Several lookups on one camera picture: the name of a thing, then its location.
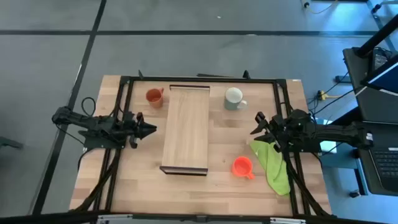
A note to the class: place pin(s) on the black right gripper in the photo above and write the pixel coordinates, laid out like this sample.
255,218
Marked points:
278,129

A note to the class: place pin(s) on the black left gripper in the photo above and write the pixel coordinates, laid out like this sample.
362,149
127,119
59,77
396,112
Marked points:
132,129

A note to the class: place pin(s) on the terracotta brown mug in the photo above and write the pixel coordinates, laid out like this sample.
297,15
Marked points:
153,99

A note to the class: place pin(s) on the bright orange plastic cup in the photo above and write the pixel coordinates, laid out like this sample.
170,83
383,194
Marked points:
242,166

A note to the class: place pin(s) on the grey mug with white inside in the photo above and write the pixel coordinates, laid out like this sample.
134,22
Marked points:
233,96

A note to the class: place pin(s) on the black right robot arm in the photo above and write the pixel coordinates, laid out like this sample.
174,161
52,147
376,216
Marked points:
335,133

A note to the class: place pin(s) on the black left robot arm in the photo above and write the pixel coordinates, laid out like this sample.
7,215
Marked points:
93,123

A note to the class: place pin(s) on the green cloth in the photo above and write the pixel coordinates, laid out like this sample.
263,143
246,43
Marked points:
275,171

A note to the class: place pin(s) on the yellow power plug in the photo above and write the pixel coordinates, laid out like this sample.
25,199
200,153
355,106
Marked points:
323,95

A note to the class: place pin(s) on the black cart foot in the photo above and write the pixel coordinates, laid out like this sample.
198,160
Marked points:
340,79

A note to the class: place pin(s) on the black caster wheel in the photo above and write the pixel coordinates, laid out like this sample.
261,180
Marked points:
354,194

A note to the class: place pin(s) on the black cart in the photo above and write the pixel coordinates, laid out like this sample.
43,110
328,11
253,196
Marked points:
373,105

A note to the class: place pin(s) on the black laptop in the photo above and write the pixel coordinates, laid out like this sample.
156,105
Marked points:
385,161

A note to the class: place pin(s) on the dark monitor screen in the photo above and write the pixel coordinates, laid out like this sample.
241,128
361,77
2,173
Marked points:
388,77

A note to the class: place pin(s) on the grey floor object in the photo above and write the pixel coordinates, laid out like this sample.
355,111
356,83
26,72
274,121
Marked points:
9,142

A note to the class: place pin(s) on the black slanted pole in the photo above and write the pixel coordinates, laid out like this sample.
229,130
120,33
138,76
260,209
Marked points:
377,35

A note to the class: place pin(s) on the grey metal stand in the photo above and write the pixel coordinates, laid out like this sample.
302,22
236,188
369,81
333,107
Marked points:
378,20

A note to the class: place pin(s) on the black aluminium table frame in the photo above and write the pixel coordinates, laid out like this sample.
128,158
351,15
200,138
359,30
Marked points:
202,80

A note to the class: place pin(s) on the silver frame bracket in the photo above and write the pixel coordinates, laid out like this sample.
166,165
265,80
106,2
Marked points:
115,219
287,221

